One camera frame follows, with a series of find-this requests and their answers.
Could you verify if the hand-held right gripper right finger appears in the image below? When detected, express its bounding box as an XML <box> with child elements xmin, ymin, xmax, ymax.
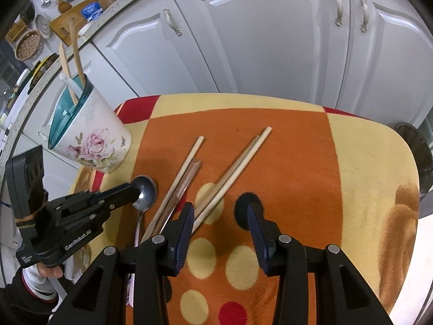
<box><xmin>246</xmin><ymin>201</ymin><xmax>395</xmax><ymax>325</ymax></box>

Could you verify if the small black hanging pan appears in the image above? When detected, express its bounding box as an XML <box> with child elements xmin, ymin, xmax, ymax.
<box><xmin>19</xmin><ymin>2</ymin><xmax>36</xmax><ymax>24</ymax></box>

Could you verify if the blue and white bag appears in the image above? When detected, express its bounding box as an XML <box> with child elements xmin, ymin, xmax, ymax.
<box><xmin>81</xmin><ymin>2</ymin><xmax>103</xmax><ymax>20</ymax></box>

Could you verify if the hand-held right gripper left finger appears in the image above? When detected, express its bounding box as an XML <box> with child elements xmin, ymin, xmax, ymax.
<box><xmin>47</xmin><ymin>202</ymin><xmax>196</xmax><ymax>325</ymax></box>

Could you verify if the white ceramic spoon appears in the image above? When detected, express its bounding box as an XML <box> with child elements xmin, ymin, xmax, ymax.
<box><xmin>60</xmin><ymin>74</ymin><xmax>83</xmax><ymax>93</ymax></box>

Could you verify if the dark wooden chopstick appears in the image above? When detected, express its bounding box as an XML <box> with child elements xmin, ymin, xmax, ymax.
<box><xmin>150</xmin><ymin>161</ymin><xmax>198</xmax><ymax>238</ymax></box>
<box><xmin>159</xmin><ymin>160</ymin><xmax>204</xmax><ymax>236</ymax></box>

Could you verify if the yellow lid casserole pot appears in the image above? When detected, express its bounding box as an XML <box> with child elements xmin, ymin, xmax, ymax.
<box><xmin>29</xmin><ymin>52</ymin><xmax>60</xmax><ymax>87</ymax></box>

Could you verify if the person's left hand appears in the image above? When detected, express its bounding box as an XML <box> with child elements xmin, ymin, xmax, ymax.
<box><xmin>35</xmin><ymin>264</ymin><xmax>65</xmax><ymax>280</ymax></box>

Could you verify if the bamboo wall rack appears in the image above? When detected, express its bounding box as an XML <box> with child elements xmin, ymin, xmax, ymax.
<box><xmin>6</xmin><ymin>20</ymin><xmax>28</xmax><ymax>42</ymax></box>

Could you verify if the white perforated plate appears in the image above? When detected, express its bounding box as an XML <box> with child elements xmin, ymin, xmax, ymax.
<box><xmin>35</xmin><ymin>14</ymin><xmax>54</xmax><ymax>39</ymax></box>

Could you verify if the metal spoon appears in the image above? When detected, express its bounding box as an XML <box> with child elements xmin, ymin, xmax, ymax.
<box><xmin>130</xmin><ymin>175</ymin><xmax>158</xmax><ymax>248</ymax></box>

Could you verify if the wooden cutting board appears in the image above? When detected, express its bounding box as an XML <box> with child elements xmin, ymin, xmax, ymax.
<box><xmin>50</xmin><ymin>0</ymin><xmax>99</xmax><ymax>47</ymax></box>

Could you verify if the floral utensil holder teal lid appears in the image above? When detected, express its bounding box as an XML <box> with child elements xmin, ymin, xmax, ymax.
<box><xmin>40</xmin><ymin>73</ymin><xmax>132</xmax><ymax>175</ymax></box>

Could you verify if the person's left forearm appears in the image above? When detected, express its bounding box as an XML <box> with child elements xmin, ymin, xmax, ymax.
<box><xmin>0</xmin><ymin>267</ymin><xmax>66</xmax><ymax>325</ymax></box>

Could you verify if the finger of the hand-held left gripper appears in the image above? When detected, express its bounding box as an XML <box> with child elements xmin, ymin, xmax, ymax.
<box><xmin>56</xmin><ymin>206</ymin><xmax>114</xmax><ymax>236</ymax></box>
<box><xmin>49</xmin><ymin>182</ymin><xmax>142</xmax><ymax>215</ymax></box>

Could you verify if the printed blanket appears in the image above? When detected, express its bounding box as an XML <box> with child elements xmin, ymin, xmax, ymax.
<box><xmin>68</xmin><ymin>94</ymin><xmax>420</xmax><ymax>325</ymax></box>

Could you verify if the dark ribbed bin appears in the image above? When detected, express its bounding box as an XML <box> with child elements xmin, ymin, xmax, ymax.
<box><xmin>394</xmin><ymin>122</ymin><xmax>433</xmax><ymax>199</ymax></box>

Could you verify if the bamboo steamer tray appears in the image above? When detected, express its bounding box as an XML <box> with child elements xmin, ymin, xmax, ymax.
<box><xmin>14</xmin><ymin>30</ymin><xmax>43</xmax><ymax>61</ymax></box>

